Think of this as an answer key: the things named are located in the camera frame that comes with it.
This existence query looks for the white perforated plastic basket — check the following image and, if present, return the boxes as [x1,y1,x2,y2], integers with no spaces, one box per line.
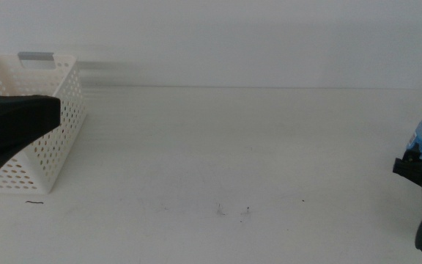
[0,51,87,195]

